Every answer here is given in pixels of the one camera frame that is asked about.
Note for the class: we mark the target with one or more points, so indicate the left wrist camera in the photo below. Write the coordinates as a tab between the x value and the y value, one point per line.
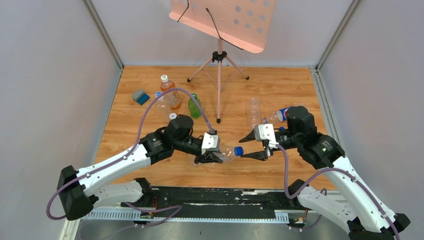
210	142

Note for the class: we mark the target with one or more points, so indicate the blue grey block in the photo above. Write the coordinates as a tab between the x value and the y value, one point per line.
140	97

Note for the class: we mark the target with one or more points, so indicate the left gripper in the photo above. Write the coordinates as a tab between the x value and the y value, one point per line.
205	155

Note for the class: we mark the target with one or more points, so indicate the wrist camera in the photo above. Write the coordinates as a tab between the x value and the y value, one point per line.
210	142
265	132

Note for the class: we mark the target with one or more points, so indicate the green plastic bottle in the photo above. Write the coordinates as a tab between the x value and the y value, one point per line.
193	108

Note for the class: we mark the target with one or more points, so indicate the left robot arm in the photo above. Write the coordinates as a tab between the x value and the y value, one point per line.
84	189

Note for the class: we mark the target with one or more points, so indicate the white bottle cap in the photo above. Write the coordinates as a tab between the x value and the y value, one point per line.
172	116

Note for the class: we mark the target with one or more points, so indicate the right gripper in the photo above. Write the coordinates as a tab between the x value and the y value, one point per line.
261	155

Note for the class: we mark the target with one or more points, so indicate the clear bottle blue cap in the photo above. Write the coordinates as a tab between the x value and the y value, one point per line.
162	105

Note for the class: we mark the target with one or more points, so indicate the Pepsi bottle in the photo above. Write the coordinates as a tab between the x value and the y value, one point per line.
227	152
278	116

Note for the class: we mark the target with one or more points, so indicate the orange tea bottle standing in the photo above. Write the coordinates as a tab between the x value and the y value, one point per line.
173	96

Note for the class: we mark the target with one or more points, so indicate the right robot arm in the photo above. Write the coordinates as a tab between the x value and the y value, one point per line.
364	216

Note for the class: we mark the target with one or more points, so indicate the clear unlabelled plastic bottle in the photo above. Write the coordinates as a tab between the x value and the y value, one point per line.
254	113

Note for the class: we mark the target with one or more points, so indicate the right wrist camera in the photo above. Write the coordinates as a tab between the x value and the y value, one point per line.
265	132

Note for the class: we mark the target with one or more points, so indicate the pink music stand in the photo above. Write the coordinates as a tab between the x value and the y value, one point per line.
243	24

